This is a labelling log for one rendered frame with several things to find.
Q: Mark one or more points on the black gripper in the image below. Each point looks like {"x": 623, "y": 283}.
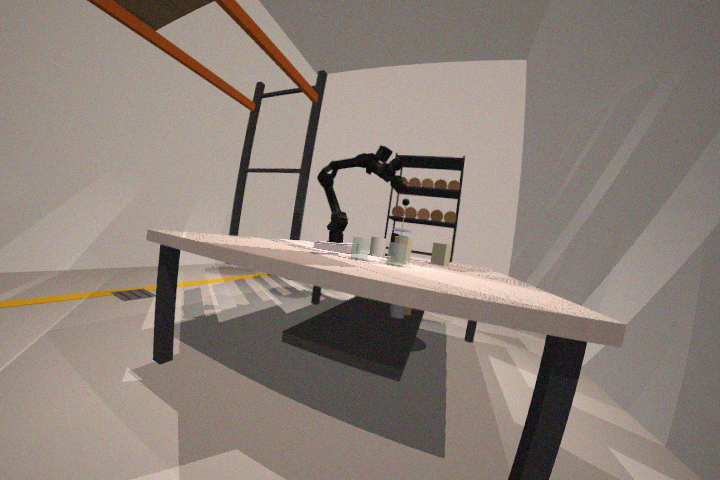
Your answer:
{"x": 385, "y": 172}

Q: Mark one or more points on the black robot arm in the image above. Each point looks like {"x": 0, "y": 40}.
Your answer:
{"x": 370, "y": 161}

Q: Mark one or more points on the glass coffee press with black knob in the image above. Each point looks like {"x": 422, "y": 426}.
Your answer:
{"x": 402, "y": 235}

